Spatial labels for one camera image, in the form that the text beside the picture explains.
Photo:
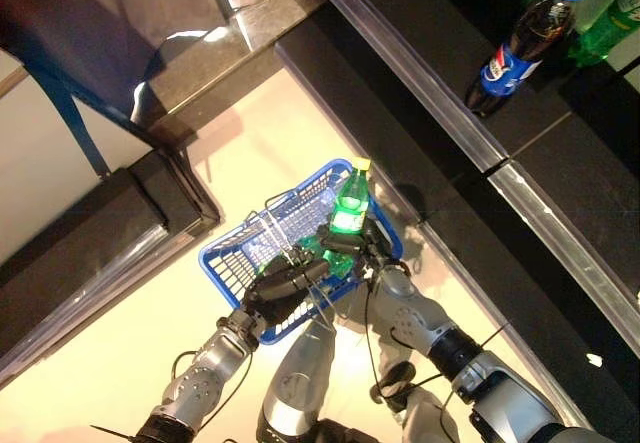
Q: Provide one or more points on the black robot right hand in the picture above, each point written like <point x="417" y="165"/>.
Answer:
<point x="380" y="253"/>

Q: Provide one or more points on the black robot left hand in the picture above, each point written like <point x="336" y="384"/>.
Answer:
<point x="275" y="298"/>

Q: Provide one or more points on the blue plastic shopping basket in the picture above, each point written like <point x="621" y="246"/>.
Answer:
<point x="305" y="203"/>

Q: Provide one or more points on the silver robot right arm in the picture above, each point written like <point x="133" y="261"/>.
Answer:
<point x="415" y="313"/>

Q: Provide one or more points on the silver robot left leg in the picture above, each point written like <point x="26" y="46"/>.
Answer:
<point x="295" y="388"/>

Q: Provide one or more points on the silver robot leg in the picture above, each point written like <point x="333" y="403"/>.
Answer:
<point x="295" y="388"/>
<point x="430" y="418"/>

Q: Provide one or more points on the silver robot right leg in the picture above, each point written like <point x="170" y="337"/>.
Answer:
<point x="430" y="418"/>

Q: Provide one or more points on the black cabinet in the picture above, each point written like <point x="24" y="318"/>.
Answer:
<point x="75" y="263"/>

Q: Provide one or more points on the Pepsi cola bottle blue cap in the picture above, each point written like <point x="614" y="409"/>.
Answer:
<point x="505" y="68"/>

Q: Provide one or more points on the white paper scrap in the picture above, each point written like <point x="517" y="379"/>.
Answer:
<point x="594" y="359"/>

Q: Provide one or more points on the glossy dark side counter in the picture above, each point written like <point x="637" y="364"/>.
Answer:
<point x="240" y="38"/>

